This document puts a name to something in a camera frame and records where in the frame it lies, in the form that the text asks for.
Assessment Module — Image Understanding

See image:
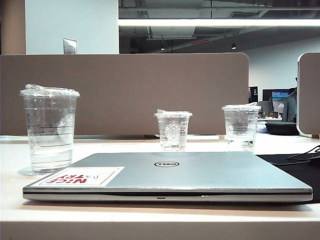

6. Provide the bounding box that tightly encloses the black beanbag seat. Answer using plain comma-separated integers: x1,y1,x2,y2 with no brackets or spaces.
264,121,299,136

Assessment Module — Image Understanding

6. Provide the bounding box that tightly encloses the background computer monitor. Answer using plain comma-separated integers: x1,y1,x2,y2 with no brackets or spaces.
262,88,297,113

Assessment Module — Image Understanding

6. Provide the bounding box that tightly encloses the black desk mat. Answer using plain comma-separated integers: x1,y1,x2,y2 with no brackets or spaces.
257,152,320,176

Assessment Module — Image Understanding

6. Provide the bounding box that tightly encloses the wide brown desk partition panel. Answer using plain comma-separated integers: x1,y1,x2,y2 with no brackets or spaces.
0,52,250,137

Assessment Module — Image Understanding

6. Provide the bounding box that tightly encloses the thin black cable on mat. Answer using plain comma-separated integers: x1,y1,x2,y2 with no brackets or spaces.
288,144,320,162

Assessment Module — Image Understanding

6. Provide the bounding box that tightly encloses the small clear plastic labelled cup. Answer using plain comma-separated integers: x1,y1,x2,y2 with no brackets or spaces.
153,108,194,152

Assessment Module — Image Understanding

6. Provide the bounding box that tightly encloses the desk cable slot cover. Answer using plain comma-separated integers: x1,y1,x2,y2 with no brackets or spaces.
73,134,161,140

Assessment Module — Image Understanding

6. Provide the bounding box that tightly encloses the silver Dell laptop with sticker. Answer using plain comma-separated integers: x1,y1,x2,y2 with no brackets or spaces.
21,151,314,202

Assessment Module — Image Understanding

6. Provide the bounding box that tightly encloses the long ceiling light strip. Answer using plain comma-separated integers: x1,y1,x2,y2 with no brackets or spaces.
118,17,320,27

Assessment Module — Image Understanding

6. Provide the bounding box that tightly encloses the steel wall switch plate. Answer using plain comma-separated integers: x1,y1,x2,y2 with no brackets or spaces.
63,38,78,54

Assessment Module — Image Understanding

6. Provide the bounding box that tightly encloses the narrow brown desk partition panel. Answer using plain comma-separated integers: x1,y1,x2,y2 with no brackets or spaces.
296,52,320,137

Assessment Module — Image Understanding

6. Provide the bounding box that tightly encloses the large clear plastic lidded cup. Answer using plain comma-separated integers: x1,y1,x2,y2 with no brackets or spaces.
19,83,81,176

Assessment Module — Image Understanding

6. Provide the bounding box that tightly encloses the medium clear plastic lidded cup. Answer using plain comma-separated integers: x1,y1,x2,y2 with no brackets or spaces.
221,101,263,153

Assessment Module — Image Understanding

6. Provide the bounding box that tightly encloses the dark sign with numeral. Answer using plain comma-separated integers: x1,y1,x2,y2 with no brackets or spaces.
248,86,260,104

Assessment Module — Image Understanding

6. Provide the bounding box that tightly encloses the person in grey shirt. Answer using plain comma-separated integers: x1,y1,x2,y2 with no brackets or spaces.
283,76,299,123

